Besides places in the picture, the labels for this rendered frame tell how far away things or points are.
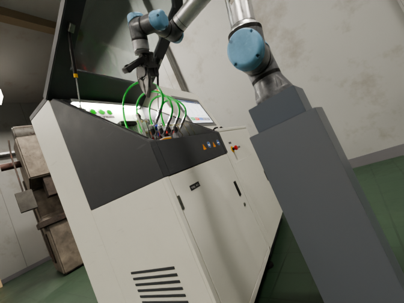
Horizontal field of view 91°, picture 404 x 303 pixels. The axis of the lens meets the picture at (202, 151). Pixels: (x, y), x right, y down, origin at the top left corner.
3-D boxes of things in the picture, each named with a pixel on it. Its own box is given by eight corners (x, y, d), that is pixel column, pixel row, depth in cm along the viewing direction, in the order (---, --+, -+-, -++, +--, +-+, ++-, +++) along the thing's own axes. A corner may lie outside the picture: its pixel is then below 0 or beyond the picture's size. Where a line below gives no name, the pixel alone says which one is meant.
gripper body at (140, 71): (160, 76, 99) (155, 50, 96) (145, 77, 93) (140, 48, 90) (150, 79, 104) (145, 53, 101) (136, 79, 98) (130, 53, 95)
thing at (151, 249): (245, 374, 74) (163, 177, 80) (145, 355, 102) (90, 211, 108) (275, 259, 135) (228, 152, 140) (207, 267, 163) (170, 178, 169)
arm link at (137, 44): (137, 38, 88) (127, 42, 94) (139, 49, 90) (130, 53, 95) (151, 39, 94) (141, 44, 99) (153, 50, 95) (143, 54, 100)
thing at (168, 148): (170, 175, 83) (156, 140, 84) (163, 178, 85) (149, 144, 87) (225, 153, 137) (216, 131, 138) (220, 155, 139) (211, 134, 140)
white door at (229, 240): (237, 340, 77) (169, 176, 82) (232, 339, 78) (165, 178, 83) (269, 246, 133) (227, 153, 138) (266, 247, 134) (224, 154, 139)
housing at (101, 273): (145, 354, 103) (46, 94, 114) (114, 348, 117) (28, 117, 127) (235, 226, 224) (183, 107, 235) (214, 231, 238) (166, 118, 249)
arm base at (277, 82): (298, 89, 81) (288, 68, 82) (290, 87, 69) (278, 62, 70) (264, 107, 90) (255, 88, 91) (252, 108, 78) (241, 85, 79)
